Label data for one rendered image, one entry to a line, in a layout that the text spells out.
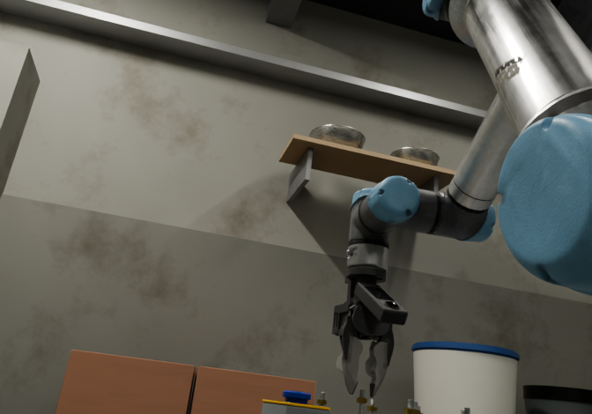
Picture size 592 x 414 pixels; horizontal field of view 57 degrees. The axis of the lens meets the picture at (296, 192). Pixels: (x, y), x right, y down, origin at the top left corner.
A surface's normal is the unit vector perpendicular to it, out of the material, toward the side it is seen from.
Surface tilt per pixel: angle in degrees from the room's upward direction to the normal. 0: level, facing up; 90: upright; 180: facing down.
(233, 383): 90
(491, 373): 94
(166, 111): 90
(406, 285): 90
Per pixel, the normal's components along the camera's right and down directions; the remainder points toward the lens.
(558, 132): -0.97, -0.07
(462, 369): -0.32, -0.32
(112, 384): 0.16, -0.34
